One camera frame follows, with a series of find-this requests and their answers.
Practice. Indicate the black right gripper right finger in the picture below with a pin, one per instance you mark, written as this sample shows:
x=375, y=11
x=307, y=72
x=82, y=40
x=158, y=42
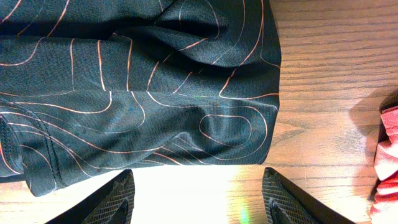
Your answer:
x=287, y=203

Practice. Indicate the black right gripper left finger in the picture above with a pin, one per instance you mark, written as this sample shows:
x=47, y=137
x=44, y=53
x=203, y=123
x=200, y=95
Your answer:
x=113, y=203

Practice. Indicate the black printed jersey shirt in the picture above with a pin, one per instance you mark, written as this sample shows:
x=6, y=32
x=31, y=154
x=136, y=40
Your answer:
x=92, y=86

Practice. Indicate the red shirt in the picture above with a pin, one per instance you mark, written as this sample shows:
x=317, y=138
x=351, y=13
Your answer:
x=384, y=208

